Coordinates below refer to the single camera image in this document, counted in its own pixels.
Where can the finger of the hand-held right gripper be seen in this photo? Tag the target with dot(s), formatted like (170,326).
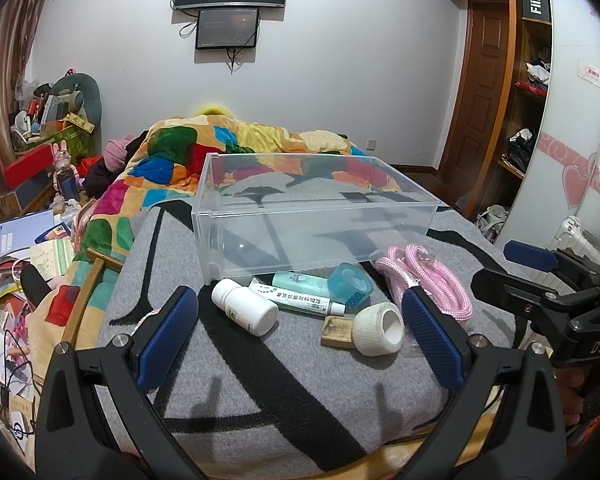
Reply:
(515,291)
(530,256)

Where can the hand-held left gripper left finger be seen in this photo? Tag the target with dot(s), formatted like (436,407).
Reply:
(167,335)

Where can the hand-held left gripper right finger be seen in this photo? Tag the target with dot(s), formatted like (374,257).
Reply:
(432,335)

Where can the white bandage roll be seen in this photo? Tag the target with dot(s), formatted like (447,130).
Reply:
(367,336)

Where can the white pill bottle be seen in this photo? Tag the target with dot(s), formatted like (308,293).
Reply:
(241,306)

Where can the small beige box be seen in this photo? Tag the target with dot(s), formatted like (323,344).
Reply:
(337,331)

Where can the blue plastic cap case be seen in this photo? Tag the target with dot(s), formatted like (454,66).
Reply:
(351,284)

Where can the white ointment tube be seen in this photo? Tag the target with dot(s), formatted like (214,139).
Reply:
(282,297)

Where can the teal squeeze tube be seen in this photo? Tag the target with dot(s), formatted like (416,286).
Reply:
(300,283)

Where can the clear plastic storage box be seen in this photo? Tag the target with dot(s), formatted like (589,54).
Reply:
(330,225)

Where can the person's right hand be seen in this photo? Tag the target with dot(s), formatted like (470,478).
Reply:
(572,402)

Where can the grey handbag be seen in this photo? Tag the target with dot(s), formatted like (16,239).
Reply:
(492,220)

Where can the wooden massage hammer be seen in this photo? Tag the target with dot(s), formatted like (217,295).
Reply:
(87,291)

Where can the black and white clothes pile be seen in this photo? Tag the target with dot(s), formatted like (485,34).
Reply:
(520,147)

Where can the grey blanket with black pattern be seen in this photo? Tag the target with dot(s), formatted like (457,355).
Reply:
(280,385)

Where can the pale green packet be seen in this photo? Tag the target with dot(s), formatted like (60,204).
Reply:
(50,257)

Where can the white wardrobe door pink hearts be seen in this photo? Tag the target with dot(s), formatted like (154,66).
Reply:
(575,110)

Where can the brown wooden door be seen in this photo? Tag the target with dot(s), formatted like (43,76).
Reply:
(475,110)

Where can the pile of papers and booklets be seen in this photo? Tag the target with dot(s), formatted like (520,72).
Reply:
(10,340)

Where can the red folded cloth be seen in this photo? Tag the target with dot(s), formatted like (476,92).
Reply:
(529,89)

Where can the dark clothes heap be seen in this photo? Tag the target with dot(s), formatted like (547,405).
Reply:
(97,175)

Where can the white and dark folded clothes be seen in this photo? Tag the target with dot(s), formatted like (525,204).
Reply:
(539,71)

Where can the pink knit hat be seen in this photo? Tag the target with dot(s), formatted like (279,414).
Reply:
(117,152)

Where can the colourful patchwork blanket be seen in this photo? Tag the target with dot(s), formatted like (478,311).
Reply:
(180,146)

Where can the pink rabbit toy bottle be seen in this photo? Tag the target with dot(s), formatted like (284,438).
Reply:
(66,172)

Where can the red flat box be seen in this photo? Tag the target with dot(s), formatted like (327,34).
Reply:
(27,167)

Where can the green cardboard box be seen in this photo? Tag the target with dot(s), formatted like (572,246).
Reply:
(67,137)

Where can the wooden wardrobe shelving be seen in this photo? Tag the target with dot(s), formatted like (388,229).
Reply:
(515,35)

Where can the yellow pillow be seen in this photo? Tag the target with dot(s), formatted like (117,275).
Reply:
(212,110)

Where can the black box with white print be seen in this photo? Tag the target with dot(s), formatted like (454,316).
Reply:
(536,4)

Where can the grey neck pillow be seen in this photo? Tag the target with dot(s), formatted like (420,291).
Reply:
(87,92)

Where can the brown striped curtain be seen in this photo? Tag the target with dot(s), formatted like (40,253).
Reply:
(5,110)

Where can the small black monitor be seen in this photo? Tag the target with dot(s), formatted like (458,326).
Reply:
(227,27)

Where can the white wall socket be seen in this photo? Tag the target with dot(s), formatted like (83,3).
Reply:
(371,144)

